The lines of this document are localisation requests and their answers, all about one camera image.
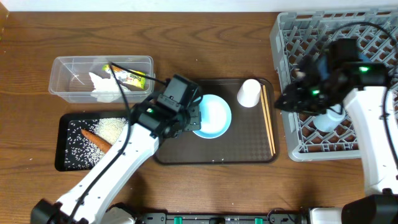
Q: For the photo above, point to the light blue cup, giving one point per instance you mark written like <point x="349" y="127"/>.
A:
<point x="330" y="120"/>

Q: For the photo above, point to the left wooden chopstick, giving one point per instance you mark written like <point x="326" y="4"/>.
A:
<point x="266" y="122"/>

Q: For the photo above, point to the white rice pile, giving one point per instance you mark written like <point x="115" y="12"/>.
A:
<point x="81" y="153"/>

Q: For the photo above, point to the white napkin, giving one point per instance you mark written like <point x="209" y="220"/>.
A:
<point x="106" y="90"/>

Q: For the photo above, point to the brown serving tray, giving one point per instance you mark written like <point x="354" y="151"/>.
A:
<point x="245" y="141"/>

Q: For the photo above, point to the clear plastic bin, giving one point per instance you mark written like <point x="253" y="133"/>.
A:
<point x="70" y="78"/>

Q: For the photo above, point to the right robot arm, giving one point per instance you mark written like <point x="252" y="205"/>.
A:
<point x="362" y="88"/>

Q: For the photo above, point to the grey dishwasher rack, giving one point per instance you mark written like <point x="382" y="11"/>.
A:
<point x="297" y="34"/>

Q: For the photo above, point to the right wooden chopstick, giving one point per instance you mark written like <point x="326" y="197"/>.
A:
<point x="268" y="114"/>

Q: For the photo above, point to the yellow-green snack wrapper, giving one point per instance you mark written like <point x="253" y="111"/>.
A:
<point x="132" y="77"/>

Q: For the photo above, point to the wooden chopstick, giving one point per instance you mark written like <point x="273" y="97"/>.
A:
<point x="266" y="122"/>
<point x="268" y="114"/>

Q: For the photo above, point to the dark blue plate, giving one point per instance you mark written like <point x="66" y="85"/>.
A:
<point x="364" y="58"/>

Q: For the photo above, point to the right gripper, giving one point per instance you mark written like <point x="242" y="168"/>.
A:
<point x="293" y="102"/>

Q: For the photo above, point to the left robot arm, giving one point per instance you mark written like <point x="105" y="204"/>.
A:
<point x="149" y="124"/>

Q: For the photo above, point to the orange carrot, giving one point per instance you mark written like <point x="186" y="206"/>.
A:
<point x="97" y="141"/>

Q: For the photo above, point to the black plastic tray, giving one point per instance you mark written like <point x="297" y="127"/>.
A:
<point x="62" y="131"/>

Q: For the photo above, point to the white cup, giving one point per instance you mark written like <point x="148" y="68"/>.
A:
<point x="249" y="93"/>

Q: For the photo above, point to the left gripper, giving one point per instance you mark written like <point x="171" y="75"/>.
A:
<point x="197" y="122"/>

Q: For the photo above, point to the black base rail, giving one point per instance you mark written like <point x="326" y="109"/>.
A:
<point x="277" y="217"/>

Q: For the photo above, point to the light blue bowl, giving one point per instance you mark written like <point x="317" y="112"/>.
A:
<point x="216" y="117"/>

